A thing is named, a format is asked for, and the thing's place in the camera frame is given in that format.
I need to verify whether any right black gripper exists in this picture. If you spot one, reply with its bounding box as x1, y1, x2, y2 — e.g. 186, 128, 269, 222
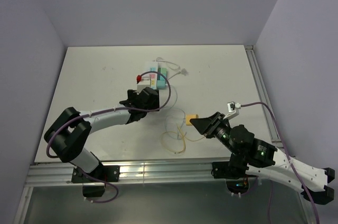
189, 111, 239, 155

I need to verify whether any yellow charger plug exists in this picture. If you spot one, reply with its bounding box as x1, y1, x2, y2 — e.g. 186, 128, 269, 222
185, 113, 199, 127

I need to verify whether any light blue charger plug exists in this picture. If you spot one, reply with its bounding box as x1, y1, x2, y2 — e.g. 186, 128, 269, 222
156, 80, 166, 90

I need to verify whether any teal usb charger plug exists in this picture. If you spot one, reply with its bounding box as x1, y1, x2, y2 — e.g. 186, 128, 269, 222
157, 74, 166, 81

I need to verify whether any yellow charging cable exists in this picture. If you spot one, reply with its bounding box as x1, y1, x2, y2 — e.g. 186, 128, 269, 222
161, 123, 202, 156

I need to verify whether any light green charging cable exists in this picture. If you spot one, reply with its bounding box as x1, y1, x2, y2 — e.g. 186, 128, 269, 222
163, 85, 187, 140

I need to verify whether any white multicolour power strip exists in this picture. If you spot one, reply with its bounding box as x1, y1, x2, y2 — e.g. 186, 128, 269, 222
143, 61, 159, 90

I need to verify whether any green usb charger plug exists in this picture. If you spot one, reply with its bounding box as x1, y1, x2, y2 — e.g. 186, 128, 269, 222
158, 68, 167, 76

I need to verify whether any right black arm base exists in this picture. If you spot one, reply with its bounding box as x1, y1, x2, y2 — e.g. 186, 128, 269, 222
208, 155, 259, 192

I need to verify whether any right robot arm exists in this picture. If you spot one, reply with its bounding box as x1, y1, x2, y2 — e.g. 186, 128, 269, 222
190, 111, 335, 205

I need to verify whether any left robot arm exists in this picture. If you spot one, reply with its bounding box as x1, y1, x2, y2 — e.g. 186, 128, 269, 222
44, 87, 159, 181

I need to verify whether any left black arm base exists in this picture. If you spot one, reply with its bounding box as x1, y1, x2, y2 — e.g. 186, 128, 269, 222
71, 165, 121, 199

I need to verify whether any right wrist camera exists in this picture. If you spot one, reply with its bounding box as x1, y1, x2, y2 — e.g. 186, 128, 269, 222
225, 101, 241, 120

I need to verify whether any white power strip cord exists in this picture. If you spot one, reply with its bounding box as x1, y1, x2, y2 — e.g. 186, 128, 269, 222
155, 57, 190, 82

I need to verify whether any aluminium right rail frame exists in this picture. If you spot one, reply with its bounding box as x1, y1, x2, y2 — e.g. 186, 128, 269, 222
244, 45, 285, 152

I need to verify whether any aluminium rail frame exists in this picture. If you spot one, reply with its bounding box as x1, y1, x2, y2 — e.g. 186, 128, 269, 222
24, 158, 228, 188
244, 45, 285, 152

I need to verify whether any aluminium front rail frame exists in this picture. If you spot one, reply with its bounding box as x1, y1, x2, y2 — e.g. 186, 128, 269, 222
24, 158, 228, 188

